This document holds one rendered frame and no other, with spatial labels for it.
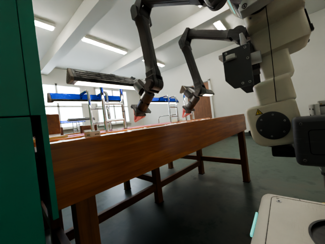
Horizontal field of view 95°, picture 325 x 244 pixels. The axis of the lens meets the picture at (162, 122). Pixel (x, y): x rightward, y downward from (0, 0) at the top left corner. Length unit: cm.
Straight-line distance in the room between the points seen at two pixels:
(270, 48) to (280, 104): 22
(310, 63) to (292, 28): 477
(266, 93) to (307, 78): 478
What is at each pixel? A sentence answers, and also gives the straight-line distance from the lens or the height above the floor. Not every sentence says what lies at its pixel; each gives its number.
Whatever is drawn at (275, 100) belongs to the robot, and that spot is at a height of 82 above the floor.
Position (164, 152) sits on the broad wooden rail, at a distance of 74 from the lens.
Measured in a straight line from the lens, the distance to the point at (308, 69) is 549.
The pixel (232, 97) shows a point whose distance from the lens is 557.
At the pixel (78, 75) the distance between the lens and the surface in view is 89.
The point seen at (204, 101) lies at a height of 134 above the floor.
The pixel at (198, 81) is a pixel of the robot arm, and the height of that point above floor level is 104.
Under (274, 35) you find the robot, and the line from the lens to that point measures 76.
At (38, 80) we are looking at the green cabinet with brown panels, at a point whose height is 93.
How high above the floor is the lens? 79
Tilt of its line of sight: level
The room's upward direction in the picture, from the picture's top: 7 degrees counter-clockwise
